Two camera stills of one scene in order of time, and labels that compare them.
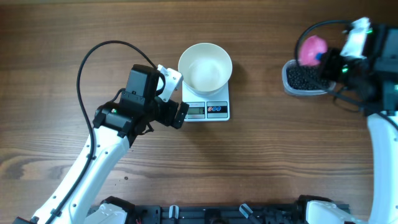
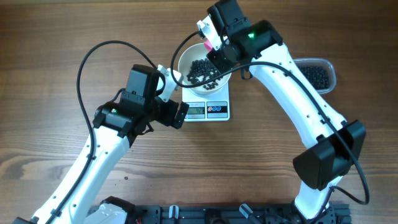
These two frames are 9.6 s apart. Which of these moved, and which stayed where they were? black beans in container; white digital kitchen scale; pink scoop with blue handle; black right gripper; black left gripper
Moved: black right gripper; pink scoop with blue handle
Stayed: black beans in container; black left gripper; white digital kitchen scale
